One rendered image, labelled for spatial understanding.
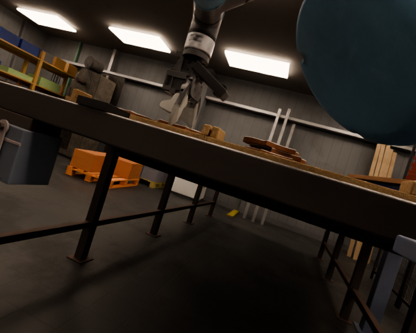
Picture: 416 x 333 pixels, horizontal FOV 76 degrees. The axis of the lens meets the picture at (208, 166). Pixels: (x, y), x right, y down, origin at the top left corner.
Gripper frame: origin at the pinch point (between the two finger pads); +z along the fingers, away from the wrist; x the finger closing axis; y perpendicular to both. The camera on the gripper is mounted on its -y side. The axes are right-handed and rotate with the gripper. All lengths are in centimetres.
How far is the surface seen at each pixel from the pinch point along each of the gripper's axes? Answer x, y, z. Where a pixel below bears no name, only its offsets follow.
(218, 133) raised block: 7.8, -12.4, -0.5
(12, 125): 23.0, 27.1, 10.8
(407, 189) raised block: 7, -50, 0
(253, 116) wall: -556, 96, -130
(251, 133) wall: -557, 87, -90
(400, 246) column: 30, -43, 9
